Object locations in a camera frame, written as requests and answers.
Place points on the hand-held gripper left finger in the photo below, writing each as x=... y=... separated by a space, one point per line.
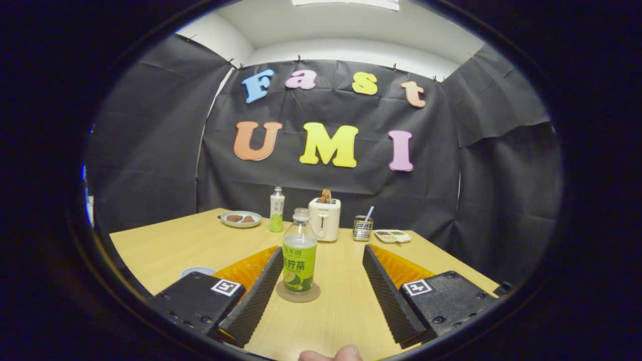
x=253 y=306

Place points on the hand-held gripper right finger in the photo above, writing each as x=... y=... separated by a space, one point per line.
x=388 y=306

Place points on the brown round coaster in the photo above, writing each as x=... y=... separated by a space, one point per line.
x=312 y=296

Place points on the green label juice bottle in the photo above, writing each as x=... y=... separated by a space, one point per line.
x=299 y=260

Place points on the white cup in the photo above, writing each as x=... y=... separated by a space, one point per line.
x=195 y=271

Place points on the small green white bottle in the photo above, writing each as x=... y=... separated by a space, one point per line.
x=277 y=210

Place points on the wooden table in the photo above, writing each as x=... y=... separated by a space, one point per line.
x=341 y=311

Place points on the white divided tray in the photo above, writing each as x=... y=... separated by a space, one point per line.
x=392 y=236

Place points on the pale green plate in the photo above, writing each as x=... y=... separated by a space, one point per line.
x=241 y=225

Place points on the white straw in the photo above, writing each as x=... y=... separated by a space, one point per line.
x=369 y=213

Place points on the white toaster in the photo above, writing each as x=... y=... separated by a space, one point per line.
x=325 y=223

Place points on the black table clamp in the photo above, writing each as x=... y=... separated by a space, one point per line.
x=502 y=289

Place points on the brown toast slice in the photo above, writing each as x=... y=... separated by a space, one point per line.
x=326 y=195

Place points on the black backdrop cloth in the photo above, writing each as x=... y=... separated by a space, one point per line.
x=150 y=150

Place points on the ceiling light panel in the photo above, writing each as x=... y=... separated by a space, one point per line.
x=346 y=4

